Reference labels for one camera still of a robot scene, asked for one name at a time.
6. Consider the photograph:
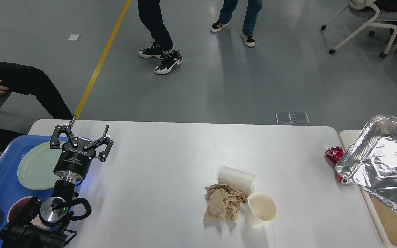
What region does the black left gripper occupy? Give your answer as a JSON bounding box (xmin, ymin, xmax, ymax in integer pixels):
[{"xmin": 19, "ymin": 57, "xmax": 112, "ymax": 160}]
[{"xmin": 49, "ymin": 115, "xmax": 114, "ymax": 183}]

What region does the green plate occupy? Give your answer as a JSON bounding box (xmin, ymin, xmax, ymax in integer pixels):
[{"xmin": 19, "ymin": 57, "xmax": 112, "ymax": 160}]
[{"xmin": 17, "ymin": 142, "xmax": 62, "ymax": 190}]

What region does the pink mug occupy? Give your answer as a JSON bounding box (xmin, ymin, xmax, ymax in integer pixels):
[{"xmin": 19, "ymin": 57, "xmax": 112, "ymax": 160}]
[{"xmin": 7, "ymin": 196, "xmax": 51, "ymax": 230}]

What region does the brown paper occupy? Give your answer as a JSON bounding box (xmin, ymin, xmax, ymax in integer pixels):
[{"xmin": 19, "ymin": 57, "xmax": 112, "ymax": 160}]
[{"xmin": 204, "ymin": 184, "xmax": 248, "ymax": 222}]

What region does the white paper cup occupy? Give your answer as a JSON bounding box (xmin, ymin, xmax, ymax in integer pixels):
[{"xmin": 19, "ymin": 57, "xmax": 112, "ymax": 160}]
[
  {"xmin": 246, "ymin": 193, "xmax": 277, "ymax": 228},
  {"xmin": 217, "ymin": 166, "xmax": 256, "ymax": 196}
]

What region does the aluminium foil tray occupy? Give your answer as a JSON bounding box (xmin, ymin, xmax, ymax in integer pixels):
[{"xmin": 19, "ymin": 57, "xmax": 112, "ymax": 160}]
[{"xmin": 335, "ymin": 115, "xmax": 397, "ymax": 213}]

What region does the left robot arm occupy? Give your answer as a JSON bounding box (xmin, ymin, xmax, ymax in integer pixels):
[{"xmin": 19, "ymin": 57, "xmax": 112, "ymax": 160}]
[{"xmin": 0, "ymin": 116, "xmax": 114, "ymax": 248}]

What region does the blue plastic tray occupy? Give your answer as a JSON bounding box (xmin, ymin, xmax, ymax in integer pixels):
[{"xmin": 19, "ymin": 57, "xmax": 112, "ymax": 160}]
[{"xmin": 0, "ymin": 135, "xmax": 54, "ymax": 247}]

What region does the seated person in black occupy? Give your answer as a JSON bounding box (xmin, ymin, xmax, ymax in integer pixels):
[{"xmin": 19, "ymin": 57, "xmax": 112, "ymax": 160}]
[{"xmin": 0, "ymin": 62, "xmax": 73, "ymax": 151}]

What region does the person with black sneakers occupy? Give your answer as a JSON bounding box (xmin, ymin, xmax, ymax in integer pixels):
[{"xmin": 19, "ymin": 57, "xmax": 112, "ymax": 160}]
[{"xmin": 137, "ymin": 0, "xmax": 183, "ymax": 75}]

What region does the lying white paper cup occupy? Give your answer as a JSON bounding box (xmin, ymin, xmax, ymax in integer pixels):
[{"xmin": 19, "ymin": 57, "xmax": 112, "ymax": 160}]
[{"xmin": 217, "ymin": 166, "xmax": 256, "ymax": 196}]

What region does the left floor plate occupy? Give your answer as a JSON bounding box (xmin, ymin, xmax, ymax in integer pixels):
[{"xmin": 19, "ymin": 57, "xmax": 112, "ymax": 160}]
[{"xmin": 275, "ymin": 112, "xmax": 293, "ymax": 124}]

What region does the floor plate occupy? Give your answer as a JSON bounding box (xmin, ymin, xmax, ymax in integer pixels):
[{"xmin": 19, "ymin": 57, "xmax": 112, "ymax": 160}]
[
  {"xmin": 292, "ymin": 112, "xmax": 310, "ymax": 124},
  {"xmin": 275, "ymin": 112, "xmax": 293, "ymax": 124}
]

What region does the person in blue jeans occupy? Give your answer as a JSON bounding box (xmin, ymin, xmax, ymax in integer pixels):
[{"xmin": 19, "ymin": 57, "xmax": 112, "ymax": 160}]
[{"xmin": 210, "ymin": 0, "xmax": 263, "ymax": 48}]

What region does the right floor plate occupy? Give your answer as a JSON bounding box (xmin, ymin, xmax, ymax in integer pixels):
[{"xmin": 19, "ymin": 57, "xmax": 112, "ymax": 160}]
[{"xmin": 292, "ymin": 112, "xmax": 310, "ymax": 124}]

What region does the crushed red can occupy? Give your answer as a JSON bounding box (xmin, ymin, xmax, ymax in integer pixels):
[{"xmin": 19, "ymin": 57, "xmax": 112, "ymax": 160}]
[{"xmin": 325, "ymin": 147, "xmax": 347, "ymax": 185}]

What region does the beige plastic bin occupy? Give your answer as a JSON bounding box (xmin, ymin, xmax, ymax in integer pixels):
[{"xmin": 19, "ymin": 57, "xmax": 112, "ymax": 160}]
[{"xmin": 338, "ymin": 130, "xmax": 397, "ymax": 248}]

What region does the white rolling chair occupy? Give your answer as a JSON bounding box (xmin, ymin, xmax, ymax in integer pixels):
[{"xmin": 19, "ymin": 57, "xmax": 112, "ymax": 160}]
[{"xmin": 321, "ymin": 0, "xmax": 397, "ymax": 58}]

